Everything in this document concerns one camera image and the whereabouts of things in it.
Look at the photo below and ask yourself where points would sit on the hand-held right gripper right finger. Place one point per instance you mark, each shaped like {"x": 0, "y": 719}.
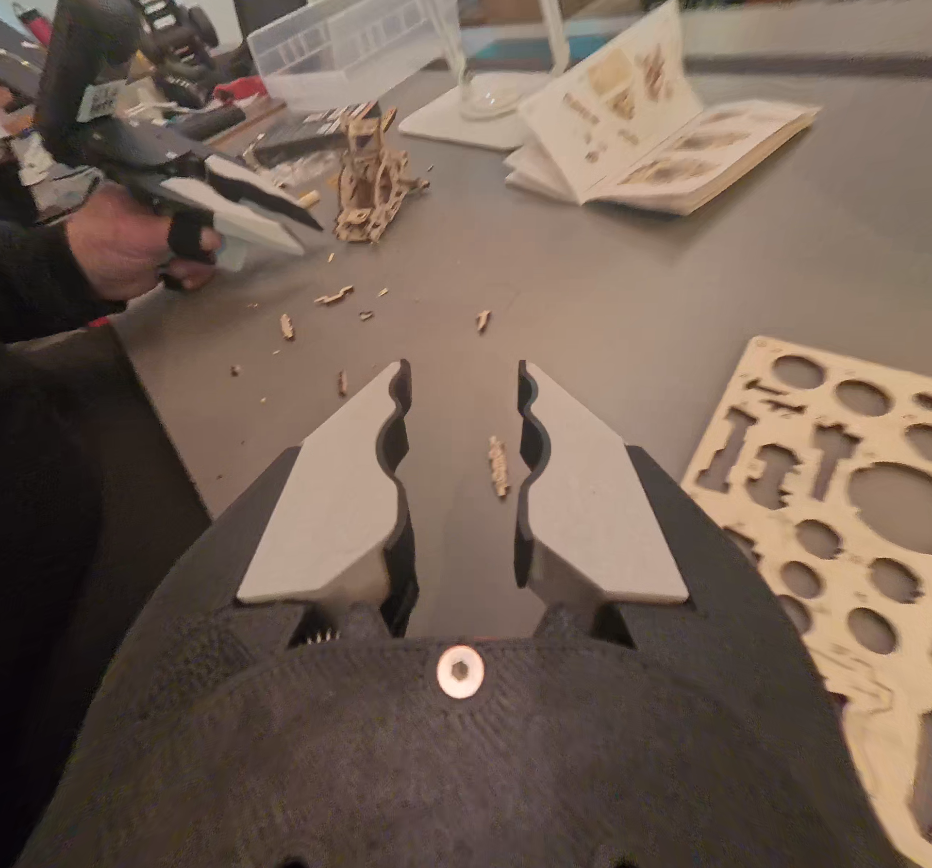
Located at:
{"x": 604, "y": 518}

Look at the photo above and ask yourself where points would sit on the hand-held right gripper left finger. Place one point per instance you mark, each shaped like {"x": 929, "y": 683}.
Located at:
{"x": 327, "y": 518}

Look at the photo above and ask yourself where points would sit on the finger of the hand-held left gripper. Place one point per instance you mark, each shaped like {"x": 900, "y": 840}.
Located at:
{"x": 247, "y": 183}
{"x": 233, "y": 223}

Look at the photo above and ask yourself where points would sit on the wooden model vehicle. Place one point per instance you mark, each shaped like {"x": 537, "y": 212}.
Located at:
{"x": 371, "y": 183}

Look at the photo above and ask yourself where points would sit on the thin wooden parts sheet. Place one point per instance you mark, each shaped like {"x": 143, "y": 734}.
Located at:
{"x": 837, "y": 664}

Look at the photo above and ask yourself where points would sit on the person's left forearm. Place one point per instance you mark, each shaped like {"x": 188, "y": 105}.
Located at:
{"x": 44, "y": 278}

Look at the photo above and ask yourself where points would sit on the person's left hand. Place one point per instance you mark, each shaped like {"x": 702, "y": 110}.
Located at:
{"x": 116, "y": 249}

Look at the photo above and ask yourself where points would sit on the clear plastic bag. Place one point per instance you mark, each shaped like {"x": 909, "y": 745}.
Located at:
{"x": 291, "y": 170}

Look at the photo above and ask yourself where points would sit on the pale yellow wax stick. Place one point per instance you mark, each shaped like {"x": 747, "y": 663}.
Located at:
{"x": 309, "y": 199}

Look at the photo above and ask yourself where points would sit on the black cylinder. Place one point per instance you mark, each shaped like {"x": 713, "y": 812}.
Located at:
{"x": 211, "y": 124}

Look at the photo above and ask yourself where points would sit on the red cylinder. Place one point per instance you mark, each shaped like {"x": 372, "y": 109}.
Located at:
{"x": 33, "y": 23}

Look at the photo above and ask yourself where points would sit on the black kit box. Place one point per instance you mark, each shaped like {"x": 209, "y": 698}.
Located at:
{"x": 306, "y": 136}

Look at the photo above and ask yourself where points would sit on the short notched wooden part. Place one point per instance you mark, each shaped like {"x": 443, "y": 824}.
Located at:
{"x": 287, "y": 326}

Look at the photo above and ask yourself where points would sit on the zigzag wooden part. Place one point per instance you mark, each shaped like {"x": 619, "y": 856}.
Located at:
{"x": 333, "y": 295}

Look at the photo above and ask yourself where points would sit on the clear plastic organizer box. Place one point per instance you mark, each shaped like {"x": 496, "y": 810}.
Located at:
{"x": 349, "y": 45}

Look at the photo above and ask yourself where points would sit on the small T-shaped wooden part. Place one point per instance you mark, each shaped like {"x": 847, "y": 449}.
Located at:
{"x": 483, "y": 320}

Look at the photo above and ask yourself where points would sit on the small open instruction booklet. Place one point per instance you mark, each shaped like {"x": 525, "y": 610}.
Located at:
{"x": 655, "y": 140}

